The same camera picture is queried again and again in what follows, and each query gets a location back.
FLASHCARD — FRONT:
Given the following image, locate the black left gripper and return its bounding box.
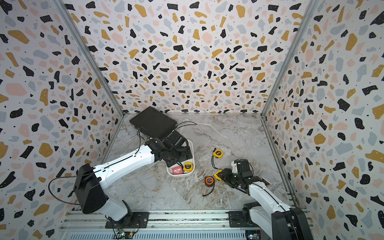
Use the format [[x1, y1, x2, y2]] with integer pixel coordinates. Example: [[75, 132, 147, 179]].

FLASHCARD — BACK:
[[168, 145, 195, 168]]

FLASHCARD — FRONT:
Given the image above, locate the black orange tape measure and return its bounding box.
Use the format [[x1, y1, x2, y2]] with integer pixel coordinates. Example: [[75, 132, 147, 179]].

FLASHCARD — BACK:
[[203, 176, 215, 197]]

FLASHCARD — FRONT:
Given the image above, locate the yellow 2m tape measure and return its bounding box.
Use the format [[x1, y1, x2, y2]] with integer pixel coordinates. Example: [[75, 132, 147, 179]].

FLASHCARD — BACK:
[[211, 148, 224, 170]]

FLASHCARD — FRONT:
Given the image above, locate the yellow 3m tape measure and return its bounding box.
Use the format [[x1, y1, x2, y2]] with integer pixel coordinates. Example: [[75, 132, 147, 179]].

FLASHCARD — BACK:
[[214, 170, 223, 181], [183, 162, 194, 172]]

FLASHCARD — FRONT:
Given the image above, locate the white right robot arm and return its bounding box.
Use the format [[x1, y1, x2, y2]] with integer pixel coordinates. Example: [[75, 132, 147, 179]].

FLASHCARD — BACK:
[[217, 159, 314, 240]]

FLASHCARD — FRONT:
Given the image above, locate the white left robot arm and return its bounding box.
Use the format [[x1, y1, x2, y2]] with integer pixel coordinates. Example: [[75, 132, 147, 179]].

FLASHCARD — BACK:
[[74, 131, 194, 225]]

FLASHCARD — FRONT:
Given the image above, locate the pink tape measure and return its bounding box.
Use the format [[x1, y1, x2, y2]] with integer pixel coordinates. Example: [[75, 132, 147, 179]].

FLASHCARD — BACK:
[[172, 166, 184, 175]]

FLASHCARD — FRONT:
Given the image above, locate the white storage box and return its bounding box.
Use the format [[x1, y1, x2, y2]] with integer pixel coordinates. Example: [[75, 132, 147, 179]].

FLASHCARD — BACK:
[[167, 140, 196, 178]]

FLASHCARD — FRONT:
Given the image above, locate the black flat case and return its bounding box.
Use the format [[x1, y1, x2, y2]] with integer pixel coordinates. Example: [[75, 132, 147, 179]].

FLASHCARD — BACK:
[[130, 107, 177, 140]]

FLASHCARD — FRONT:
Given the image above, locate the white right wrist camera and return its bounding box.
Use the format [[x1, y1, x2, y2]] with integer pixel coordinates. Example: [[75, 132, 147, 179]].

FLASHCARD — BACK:
[[231, 161, 238, 174]]

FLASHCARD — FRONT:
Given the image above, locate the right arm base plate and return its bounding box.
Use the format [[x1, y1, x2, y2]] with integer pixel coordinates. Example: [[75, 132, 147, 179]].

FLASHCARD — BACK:
[[228, 202, 261, 228]]

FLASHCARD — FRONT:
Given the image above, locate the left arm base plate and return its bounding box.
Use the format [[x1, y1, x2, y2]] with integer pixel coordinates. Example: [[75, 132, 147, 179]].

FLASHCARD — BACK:
[[105, 212, 150, 229]]

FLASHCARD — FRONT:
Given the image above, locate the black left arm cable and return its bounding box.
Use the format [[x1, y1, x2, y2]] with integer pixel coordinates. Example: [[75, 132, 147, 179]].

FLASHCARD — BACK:
[[47, 173, 91, 206]]

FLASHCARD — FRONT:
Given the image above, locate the aluminium front rail frame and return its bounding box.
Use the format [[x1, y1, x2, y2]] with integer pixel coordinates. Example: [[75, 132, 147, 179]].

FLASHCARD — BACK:
[[59, 210, 260, 240]]

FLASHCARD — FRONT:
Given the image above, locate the aluminium left corner post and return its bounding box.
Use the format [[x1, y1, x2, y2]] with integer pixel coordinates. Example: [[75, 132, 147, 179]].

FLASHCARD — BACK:
[[52, 0, 125, 118]]

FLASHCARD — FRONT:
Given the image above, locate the aluminium corner post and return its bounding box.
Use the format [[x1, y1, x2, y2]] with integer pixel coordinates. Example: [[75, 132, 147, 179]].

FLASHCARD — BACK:
[[261, 0, 320, 118], [52, 0, 125, 118]]

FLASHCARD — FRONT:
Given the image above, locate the aluminium right corner post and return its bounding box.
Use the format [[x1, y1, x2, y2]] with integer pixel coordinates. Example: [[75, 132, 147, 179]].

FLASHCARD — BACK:
[[261, 0, 320, 118]]

